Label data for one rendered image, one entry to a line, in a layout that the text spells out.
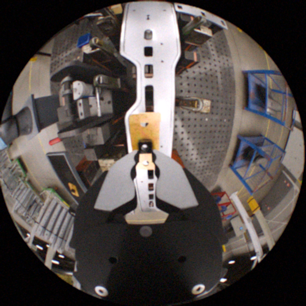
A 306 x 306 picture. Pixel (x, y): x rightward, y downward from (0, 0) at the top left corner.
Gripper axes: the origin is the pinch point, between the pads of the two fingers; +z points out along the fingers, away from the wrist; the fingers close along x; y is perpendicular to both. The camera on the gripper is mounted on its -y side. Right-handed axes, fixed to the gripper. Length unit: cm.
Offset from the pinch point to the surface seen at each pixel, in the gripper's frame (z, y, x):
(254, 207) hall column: 27, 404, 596
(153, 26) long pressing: 26.2, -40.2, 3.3
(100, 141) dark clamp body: 18.4, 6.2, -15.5
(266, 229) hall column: -147, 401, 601
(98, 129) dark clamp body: 18.5, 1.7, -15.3
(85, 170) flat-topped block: 19.5, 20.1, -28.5
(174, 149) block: 54, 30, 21
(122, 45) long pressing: 26.0, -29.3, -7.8
